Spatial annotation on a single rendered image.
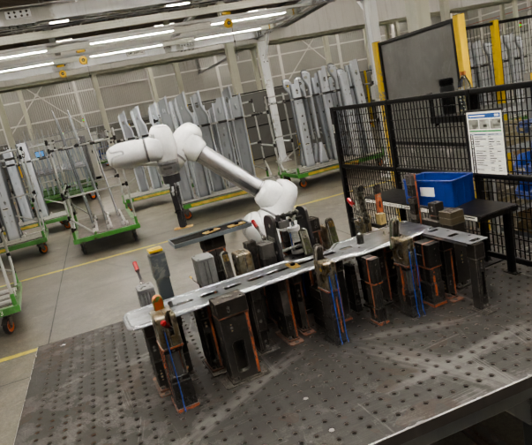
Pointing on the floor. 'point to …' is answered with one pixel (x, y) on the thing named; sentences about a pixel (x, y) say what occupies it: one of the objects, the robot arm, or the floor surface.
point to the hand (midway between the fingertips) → (181, 218)
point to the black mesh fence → (460, 159)
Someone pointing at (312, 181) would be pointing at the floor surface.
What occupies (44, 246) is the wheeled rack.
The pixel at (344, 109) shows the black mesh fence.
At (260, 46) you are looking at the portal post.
